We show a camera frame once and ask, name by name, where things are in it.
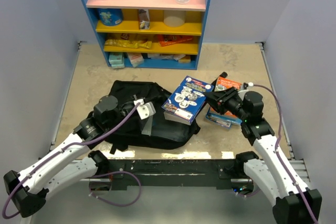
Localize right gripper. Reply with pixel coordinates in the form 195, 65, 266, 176
203, 87, 248, 122

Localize black backpack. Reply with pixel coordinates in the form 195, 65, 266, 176
86, 71, 228, 155

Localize blue orange book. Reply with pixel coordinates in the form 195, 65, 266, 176
206, 77, 242, 126

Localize grey-green notebook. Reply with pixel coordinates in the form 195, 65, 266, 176
141, 116, 153, 136

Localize dark blue cartoon book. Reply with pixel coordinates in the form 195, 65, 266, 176
162, 76, 214, 125

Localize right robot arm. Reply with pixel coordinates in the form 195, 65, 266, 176
204, 83, 322, 223

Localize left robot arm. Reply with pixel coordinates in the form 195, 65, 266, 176
2, 95, 144, 219

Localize teal tissue pack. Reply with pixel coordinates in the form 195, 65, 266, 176
109, 52, 124, 69

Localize pink tissue pack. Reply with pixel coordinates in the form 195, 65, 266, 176
127, 52, 144, 67

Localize yellow soap pack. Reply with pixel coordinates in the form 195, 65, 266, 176
178, 55, 191, 63

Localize yellow chips bag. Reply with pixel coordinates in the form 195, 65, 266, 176
104, 33, 154, 49

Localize blue children's book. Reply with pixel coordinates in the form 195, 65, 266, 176
205, 115, 232, 129

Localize white wrapped packs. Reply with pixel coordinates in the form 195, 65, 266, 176
147, 54, 186, 61

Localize orange snack box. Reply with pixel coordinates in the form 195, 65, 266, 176
156, 35, 194, 47

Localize blue shelf unit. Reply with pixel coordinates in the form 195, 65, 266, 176
81, 0, 211, 70

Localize blue round can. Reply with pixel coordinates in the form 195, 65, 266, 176
98, 8, 123, 26

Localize white round container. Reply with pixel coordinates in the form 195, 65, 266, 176
163, 10, 186, 27

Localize small carton box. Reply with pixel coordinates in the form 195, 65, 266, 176
138, 9, 150, 30

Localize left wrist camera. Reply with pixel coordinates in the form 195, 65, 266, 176
133, 99, 156, 120

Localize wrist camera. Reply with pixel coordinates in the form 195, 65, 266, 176
238, 82, 254, 100
133, 99, 156, 120

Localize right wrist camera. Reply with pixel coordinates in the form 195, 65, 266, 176
238, 82, 254, 100

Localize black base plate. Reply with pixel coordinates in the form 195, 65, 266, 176
91, 159, 253, 191

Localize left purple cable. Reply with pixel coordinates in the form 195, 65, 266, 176
2, 102, 142, 220

